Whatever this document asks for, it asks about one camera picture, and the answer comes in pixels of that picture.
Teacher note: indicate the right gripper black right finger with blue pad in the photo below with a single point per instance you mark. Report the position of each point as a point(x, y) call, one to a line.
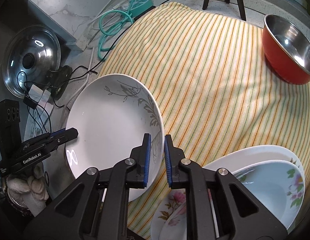
point(218, 206)

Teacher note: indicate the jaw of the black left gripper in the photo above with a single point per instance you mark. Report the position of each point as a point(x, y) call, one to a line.
point(49, 142)

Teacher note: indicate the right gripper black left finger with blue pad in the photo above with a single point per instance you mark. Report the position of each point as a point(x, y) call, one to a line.
point(95, 205)

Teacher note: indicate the white plate pink roses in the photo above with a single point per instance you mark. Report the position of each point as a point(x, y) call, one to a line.
point(278, 184)

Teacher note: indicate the white plate grey leaves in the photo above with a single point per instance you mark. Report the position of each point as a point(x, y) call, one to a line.
point(111, 115)

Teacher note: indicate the white plate pink blossom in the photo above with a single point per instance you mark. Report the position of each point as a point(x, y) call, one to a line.
point(169, 219)

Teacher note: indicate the white gloved left hand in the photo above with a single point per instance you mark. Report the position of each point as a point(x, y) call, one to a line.
point(29, 192)

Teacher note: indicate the white plug adapter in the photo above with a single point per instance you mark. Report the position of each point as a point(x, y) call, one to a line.
point(37, 99)

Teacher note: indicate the small black stand base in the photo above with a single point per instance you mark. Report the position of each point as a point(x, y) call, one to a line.
point(58, 80)

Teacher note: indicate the white plate brown motif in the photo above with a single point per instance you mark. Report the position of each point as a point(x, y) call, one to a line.
point(255, 154)

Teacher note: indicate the glass pot lid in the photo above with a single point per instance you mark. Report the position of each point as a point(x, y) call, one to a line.
point(31, 55)

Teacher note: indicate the striped yellow cloth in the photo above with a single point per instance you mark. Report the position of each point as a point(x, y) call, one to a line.
point(215, 90)

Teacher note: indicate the teal round power strip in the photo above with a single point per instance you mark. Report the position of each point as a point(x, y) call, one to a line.
point(137, 7)

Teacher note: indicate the red steel bowl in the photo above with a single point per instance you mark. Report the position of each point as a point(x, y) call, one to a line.
point(286, 49)

